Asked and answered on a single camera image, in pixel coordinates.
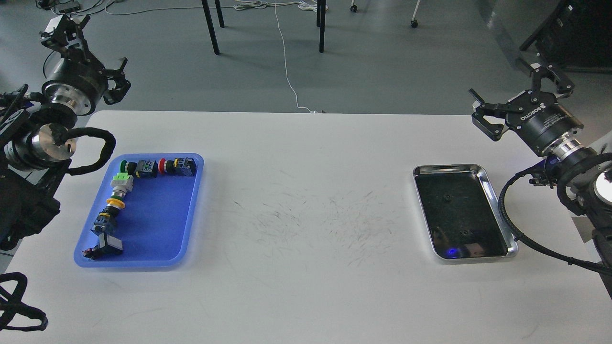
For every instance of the black power strip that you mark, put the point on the black power strip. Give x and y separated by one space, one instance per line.
59 6

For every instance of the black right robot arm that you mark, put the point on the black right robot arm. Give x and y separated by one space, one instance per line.
580 175

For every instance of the blue plastic tray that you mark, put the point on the blue plastic tray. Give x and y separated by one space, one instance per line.
155 226

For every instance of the yellow push button switch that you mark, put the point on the yellow push button switch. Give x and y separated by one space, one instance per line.
106 221

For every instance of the red push button switch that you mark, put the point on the red push button switch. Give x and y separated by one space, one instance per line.
185 167

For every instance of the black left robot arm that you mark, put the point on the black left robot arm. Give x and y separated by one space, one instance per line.
39 141

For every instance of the black square push button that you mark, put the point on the black square push button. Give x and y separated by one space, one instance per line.
107 245

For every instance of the green push button switch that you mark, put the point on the green push button switch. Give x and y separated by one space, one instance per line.
144 169

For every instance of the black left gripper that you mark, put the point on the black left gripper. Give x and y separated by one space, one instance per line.
74 85

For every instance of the white green push button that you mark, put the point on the white green push button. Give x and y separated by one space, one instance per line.
122 184

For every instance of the black cabinet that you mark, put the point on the black cabinet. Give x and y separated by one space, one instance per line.
577 36

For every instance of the black table leg right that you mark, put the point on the black table leg right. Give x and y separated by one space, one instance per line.
321 22

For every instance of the silver metal tray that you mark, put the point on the silver metal tray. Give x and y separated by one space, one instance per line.
461 211

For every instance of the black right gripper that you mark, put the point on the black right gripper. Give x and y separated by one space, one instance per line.
545 122

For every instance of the black table leg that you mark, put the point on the black table leg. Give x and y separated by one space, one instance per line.
209 22
321 22

